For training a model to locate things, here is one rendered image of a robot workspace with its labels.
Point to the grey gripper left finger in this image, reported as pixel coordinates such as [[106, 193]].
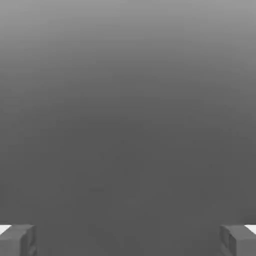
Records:
[[14, 241]]

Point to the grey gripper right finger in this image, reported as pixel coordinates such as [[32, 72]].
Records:
[[242, 241]]

